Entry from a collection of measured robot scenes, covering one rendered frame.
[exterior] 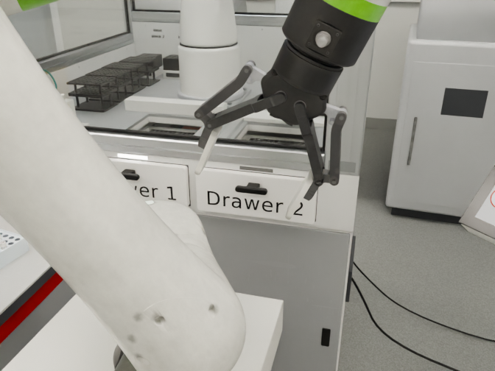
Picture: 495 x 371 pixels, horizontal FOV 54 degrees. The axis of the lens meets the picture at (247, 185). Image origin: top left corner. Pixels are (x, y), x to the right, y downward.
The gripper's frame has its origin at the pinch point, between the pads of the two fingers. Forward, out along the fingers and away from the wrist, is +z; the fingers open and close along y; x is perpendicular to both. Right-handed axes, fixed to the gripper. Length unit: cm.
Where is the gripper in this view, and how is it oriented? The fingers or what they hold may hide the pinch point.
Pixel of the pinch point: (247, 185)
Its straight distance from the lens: 65.8
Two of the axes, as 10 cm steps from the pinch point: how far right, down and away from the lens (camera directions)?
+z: -3.8, 7.6, 5.3
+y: 9.0, 4.4, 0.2
